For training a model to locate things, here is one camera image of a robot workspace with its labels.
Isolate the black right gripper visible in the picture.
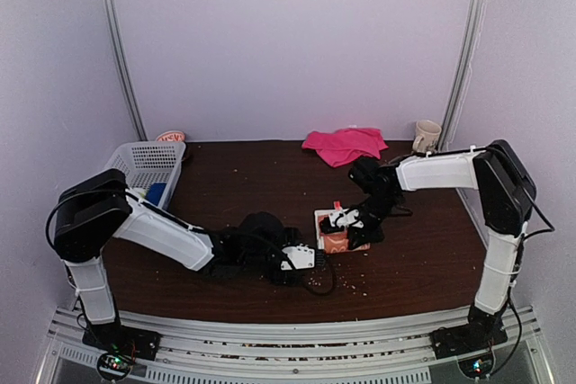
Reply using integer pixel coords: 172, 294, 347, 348
346, 192, 401, 250

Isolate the orange bunny towel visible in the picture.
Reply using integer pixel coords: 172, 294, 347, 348
314, 201, 371, 255

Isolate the pink towel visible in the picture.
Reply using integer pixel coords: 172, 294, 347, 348
301, 128, 389, 168

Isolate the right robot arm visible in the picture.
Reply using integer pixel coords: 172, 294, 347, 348
328, 139, 536, 350

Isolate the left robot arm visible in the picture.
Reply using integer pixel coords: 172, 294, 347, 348
44, 168, 318, 352

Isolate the beige printed mug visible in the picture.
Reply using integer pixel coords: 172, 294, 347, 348
412, 120, 442, 153

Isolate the blue rolled towel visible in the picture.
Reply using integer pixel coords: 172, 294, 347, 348
145, 183, 167, 206

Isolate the red white bowl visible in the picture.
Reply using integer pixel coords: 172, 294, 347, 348
156, 130, 186, 142

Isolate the white plastic basket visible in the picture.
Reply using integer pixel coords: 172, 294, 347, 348
103, 141, 186, 210

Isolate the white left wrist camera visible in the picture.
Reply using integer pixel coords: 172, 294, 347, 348
280, 245, 326, 271

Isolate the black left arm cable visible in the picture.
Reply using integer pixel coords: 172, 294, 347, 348
301, 262, 338, 298

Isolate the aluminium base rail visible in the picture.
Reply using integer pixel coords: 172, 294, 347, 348
32, 306, 560, 383

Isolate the right aluminium post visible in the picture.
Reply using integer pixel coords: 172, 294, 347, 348
438, 0, 486, 150

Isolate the aluminium post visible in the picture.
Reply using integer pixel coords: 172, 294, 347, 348
103, 0, 148, 141
438, 0, 486, 150

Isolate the left aluminium post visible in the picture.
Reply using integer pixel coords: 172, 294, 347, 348
103, 0, 148, 141

